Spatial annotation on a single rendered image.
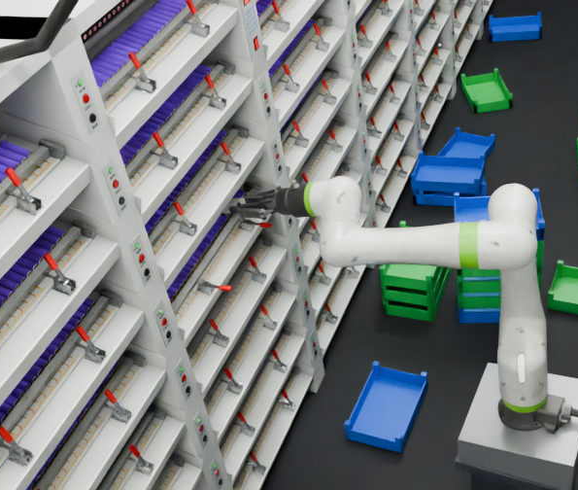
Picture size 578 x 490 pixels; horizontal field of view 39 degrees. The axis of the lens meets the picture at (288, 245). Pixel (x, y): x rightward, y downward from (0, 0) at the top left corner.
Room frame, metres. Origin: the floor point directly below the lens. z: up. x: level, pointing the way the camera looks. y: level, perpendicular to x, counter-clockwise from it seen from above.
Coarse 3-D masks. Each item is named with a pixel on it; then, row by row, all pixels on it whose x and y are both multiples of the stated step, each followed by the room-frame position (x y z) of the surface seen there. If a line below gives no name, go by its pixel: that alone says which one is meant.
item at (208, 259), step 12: (228, 228) 1.85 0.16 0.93; (240, 228) 1.87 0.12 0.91; (216, 240) 1.81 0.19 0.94; (216, 252) 1.77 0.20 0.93; (204, 264) 1.72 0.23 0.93; (216, 264) 1.73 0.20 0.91; (192, 276) 1.67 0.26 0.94; (204, 276) 1.69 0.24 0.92; (192, 288) 1.65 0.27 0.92; (180, 300) 1.59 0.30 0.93
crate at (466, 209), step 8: (456, 192) 2.40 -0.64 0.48; (536, 192) 2.32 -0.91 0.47; (456, 200) 2.38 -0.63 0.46; (464, 200) 2.39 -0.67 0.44; (472, 200) 2.39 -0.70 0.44; (480, 200) 2.38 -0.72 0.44; (488, 200) 2.37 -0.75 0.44; (456, 208) 2.39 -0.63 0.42; (464, 208) 2.39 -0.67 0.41; (472, 208) 2.39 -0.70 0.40; (480, 208) 2.38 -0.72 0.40; (456, 216) 2.36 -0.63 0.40; (464, 216) 2.35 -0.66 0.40; (472, 216) 2.34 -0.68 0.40; (480, 216) 2.33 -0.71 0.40; (488, 216) 2.32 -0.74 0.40; (536, 224) 2.23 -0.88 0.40; (544, 224) 2.14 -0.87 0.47; (536, 232) 2.14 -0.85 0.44
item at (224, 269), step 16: (240, 240) 1.83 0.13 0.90; (224, 256) 1.77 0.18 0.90; (240, 256) 1.78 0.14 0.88; (208, 272) 1.71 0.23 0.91; (224, 272) 1.71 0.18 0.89; (192, 304) 1.60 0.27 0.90; (208, 304) 1.61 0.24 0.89; (176, 320) 1.55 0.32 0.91; (192, 320) 1.55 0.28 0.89; (192, 336) 1.54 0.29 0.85
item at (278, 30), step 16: (272, 0) 2.39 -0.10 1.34; (288, 0) 2.43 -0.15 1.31; (304, 0) 2.43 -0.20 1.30; (320, 0) 2.48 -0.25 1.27; (272, 16) 2.31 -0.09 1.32; (288, 16) 2.34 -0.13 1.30; (304, 16) 2.35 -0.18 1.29; (272, 32) 2.24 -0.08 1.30; (288, 32) 2.25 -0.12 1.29; (272, 48) 2.16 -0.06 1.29; (272, 64) 2.15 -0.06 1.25
